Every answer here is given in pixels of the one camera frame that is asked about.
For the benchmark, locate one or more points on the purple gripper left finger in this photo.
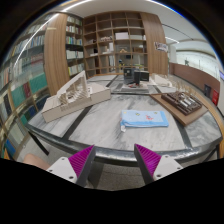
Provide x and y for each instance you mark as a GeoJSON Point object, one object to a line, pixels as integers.
{"type": "Point", "coordinates": [76, 168]}

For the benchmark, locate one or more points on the black model on grey base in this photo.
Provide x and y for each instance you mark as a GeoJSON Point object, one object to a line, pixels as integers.
{"type": "Point", "coordinates": [135, 80]}

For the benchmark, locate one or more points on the poster on wooden panel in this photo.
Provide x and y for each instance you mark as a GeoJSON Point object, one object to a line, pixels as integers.
{"type": "Point", "coordinates": [161, 47]}

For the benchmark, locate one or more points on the light blue folded towel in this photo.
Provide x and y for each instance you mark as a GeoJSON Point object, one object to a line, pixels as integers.
{"type": "Point", "coordinates": [141, 119]}

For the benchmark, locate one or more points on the wooden open shelf unit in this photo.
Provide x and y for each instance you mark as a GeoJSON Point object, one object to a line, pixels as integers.
{"type": "Point", "coordinates": [114, 41]}

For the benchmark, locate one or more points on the small white model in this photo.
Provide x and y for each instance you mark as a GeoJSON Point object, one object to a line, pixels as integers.
{"type": "Point", "coordinates": [162, 83]}

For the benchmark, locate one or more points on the white architectural model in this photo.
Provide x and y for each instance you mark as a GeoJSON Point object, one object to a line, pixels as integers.
{"type": "Point", "coordinates": [75, 95]}

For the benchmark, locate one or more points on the glass bookcase with books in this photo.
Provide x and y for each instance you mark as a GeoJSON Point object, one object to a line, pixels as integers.
{"type": "Point", "coordinates": [23, 87]}

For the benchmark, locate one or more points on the dark model on wooden board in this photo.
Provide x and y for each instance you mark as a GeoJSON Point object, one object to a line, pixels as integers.
{"type": "Point", "coordinates": [186, 109]}

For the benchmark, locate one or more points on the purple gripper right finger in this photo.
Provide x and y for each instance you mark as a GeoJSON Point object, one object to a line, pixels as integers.
{"type": "Point", "coordinates": [154, 166]}

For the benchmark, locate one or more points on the pink chair seat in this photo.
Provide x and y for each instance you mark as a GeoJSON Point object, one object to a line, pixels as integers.
{"type": "Point", "coordinates": [31, 159]}

